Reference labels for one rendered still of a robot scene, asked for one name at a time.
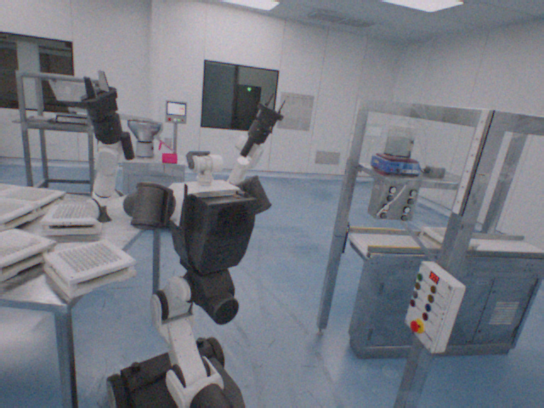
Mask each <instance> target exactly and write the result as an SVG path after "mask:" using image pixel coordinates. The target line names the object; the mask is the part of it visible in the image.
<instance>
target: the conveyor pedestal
mask: <svg viewBox="0 0 544 408"><path fill-rule="evenodd" d="M418 273H419V270H395V271H394V275H386V274H387V269H370V268H369V267H368V266H367V264H366V263H365V262H364V263H363V267H362V271H361V275H360V282H359V286H358V290H357V294H356V298H355V302H354V309H353V313H352V317H351V321H350V325H349V329H348V334H349V335H350V339H349V342H350V344H351V346H352V348H353V350H354V352H355V353H356V355H357V357H358V359H380V358H407V357H409V353H410V351H411V345H412V343H413V339H414V336H415V332H414V331H413V330H412V329H411V328H410V327H409V326H408V325H407V323H406V322H405V318H406V315H407V313H408V309H409V307H410V301H411V298H412V293H413V291H414V288H415V284H416V282H417V275H418ZM467 273H468V272H463V271H461V273H460V276H459V279H458V281H459V282H461V283H462V284H463V285H464V286H465V287H466V290H465V292H464V298H463V300H462V301H461V304H460V307H459V309H458V312H457V315H456V319H455V322H454V325H453V327H452V330H451V333H450V340H449V342H448V343H447V345H446V348H445V351H444V352H438V353H434V355H433V357H434V356H462V355H489V354H507V353H508V351H509V349H514V348H515V346H516V343H517V341H518V339H519V335H520V332H521V331H522V329H523V326H524V323H525V321H526V318H527V316H528V313H529V312H530V308H531V306H532V303H533V302H534V299H535V297H536V294H537V292H538V290H539V287H540V285H541V282H542V280H543V278H544V274H539V275H538V276H537V278H531V276H532V274H531V273H497V272H474V274H473V277H467Z"/></svg>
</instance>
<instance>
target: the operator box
mask: <svg viewBox="0 0 544 408"><path fill-rule="evenodd" d="M431 271H433V272H434V273H435V274H436V275H437V276H438V277H439V278H440V279H439V284H438V285H436V284H435V283H434V282H433V281H432V280H430V279H429V276H430V272H431ZM418 274H422V275H423V281H422V282H420V281H418V280H416V282H419V283H420V284H421V289H422V290H420V291H417V290H416V288H414V291H417V292H418V298H419V299H420V300H422V301H420V300H419V299H414V298H413V297H412V298H411V299H414V300H415V301H416V307H415V308H412V307H411V305H410V307H409V309H408V313H407V315H406V318H405V322H406V323H407V325H408V326H409V327H411V321H412V320H416V319H417V318H420V319H422V321H423V323H424V326H425V329H424V333H422V334H420V333H418V332H415V334H416V335H417V336H418V337H419V339H420V340H421V341H422V342H423V344H424V345H425V346H426V347H427V348H428V350H429V351H430V352H431V353H438V352H444V351H445V348H446V345H447V343H448V342H449V340H450V334H451V330H452V327H453V325H454V322H455V319H456V315H457V312H458V309H459V307H460V304H461V301H462V300H463V298H464V292H465V290H466V287H465V286H464V285H463V284H462V283H461V282H459V281H458V280H456V279H455V278H454V277H453V276H451V275H450V274H448V273H447V272H446V271H445V270H443V269H442V268H441V267H439V266H438V265H437V264H436V263H433V262H422V264H421V267H420V270H419V273H418ZM424 281H426V283H427V284H426V283H425V282H424ZM429 285H430V286H429ZM431 286H436V287H437V293H436V294H432V293H431V291H430V288H431ZM424 291H425V293H424ZM438 292H439V294H440V295H439V294H438ZM430 294H431V295H433V297H434V303H429V301H428V295H430ZM441 295H442V296H443V297H442V296H441ZM427 303H429V304H430V305H431V306H432V310H431V311H430V312H428V315H429V319H428V320H424V319H423V317H422V313H423V312H427V310H426V309H425V305H426V304H427ZM437 304H438V305H437ZM440 306H441V307H443V308H440ZM417 307H418V308H419V309H420V310H419V309H417ZM442 309H443V310H442ZM432 311H433V312H432ZM435 313H436V314H435ZM436 315H438V316H436ZM430 321H432V322H433V324H432V322H430ZM426 333H427V334H426ZM430 338H432V340H431V339H430Z"/></svg>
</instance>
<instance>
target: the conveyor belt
mask: <svg viewBox="0 0 544 408"><path fill-rule="evenodd" d="M418 238H419V240H420V241H421V242H422V244H423V245H424V246H425V247H427V248H434V247H433V246H431V245H430V244H428V243H427V242H426V241H425V240H423V239H422V238H420V237H419V236H418ZM348 239H349V240H350V241H351V242H352V243H353V244H354V245H355V247H356V248H357V249H358V250H359V251H360V252H361V253H362V254H363V255H364V257H365V258H367V259H369V258H368V257H367V256H366V254H367V253H368V251H367V247H368V245H373V246H395V247H419V246H418V245H417V243H416V242H415V241H414V240H413V238H412V237H411V236H407V235H371V234H350V235H349V236H348ZM473 240H475V241H477V242H478V243H479V246H478V250H491V251H513V252H543V251H542V250H540V249H538V248H536V247H534V246H532V245H530V244H528V243H526V242H524V241H498V240H480V239H473Z"/></svg>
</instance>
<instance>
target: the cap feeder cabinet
mask: <svg viewBox="0 0 544 408"><path fill-rule="evenodd" d="M134 154H136V151H135V152H134ZM185 169H186V163H185V159H184V155H178V163H177V164H176V163H163V162H162V153H154V156H147V158H145V157H144V156H138V155H135V158H134V159H133V160H131V161H128V160H126V159H125V156H124V158H123V160H122V176H123V194H124V195H125V196H126V195H128V194H132V193H134V192H137V188H136V186H137V183H139V182H141V181H151V182H156V183H159V184H163V185H165V186H167V187H168V188H169V187H170V186H171V185H172V184H176V183H185Z"/></svg>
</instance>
